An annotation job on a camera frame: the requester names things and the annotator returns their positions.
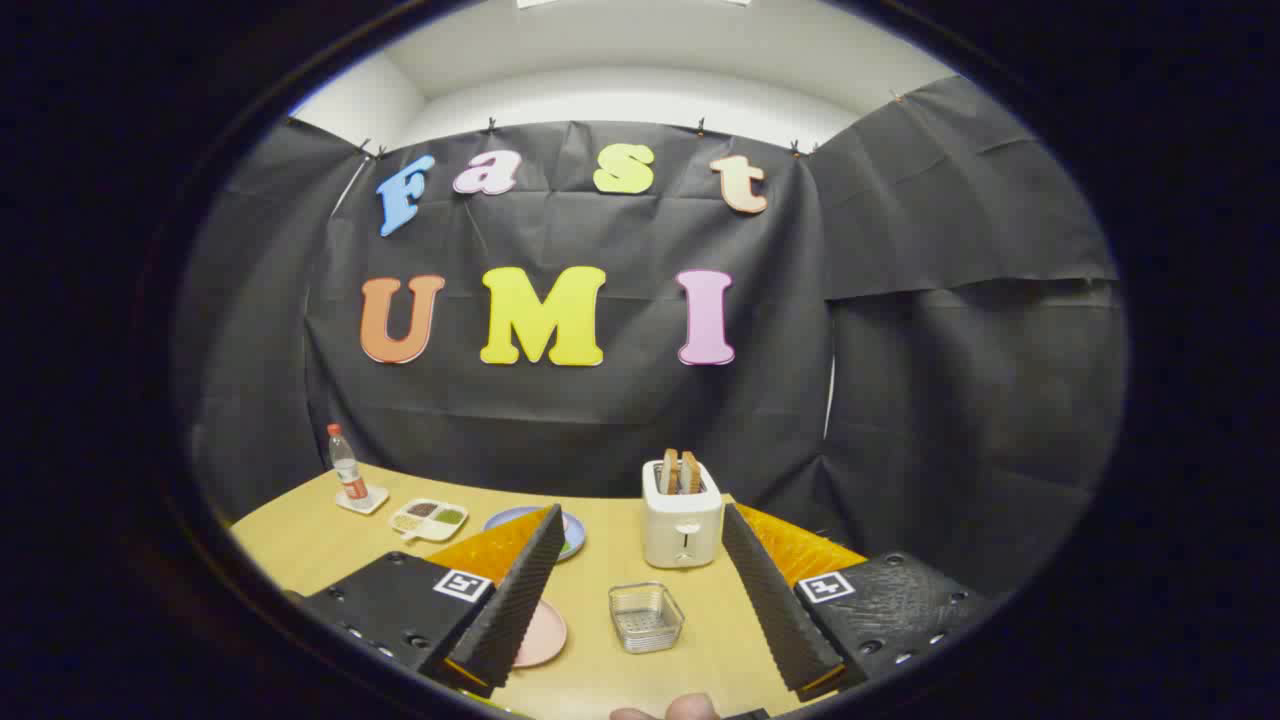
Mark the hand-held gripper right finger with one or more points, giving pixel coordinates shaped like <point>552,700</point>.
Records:
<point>775,610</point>

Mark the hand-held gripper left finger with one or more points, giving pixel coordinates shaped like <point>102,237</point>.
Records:
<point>520,600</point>

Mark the pink plate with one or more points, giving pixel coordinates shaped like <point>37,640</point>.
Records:
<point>545,635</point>

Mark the blue plate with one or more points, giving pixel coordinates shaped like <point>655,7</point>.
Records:
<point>505,518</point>

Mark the white toaster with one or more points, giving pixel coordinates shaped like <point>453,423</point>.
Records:
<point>680,540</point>

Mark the white divided condiment dish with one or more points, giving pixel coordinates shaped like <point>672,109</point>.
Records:
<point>430,520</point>

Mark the small white square coaster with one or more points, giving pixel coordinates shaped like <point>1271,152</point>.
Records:
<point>376,503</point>

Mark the black backdrop cloth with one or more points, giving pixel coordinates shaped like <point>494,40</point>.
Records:
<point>600,420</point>

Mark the clear bottle with red label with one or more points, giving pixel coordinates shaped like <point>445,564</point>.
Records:
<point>347,470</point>

